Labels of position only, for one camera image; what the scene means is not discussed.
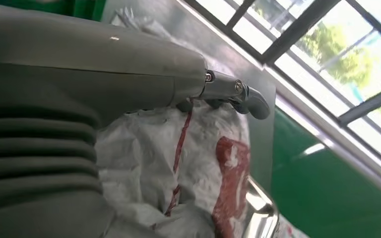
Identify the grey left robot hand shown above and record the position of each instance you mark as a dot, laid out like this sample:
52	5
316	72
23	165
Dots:
95	62

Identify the stainless steel scale tray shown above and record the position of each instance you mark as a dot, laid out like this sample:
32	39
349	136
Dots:
259	144

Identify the small grey red-print package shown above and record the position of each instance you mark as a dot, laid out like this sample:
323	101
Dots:
138	164

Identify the large grey red-print package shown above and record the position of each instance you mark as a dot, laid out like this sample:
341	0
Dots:
287	232

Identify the plain grey mailer package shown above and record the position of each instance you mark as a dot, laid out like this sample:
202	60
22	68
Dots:
134	21

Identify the dark framed window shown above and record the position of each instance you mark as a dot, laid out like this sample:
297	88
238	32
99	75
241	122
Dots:
295	33

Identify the green plastic crate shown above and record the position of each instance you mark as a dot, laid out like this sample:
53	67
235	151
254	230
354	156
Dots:
82	8

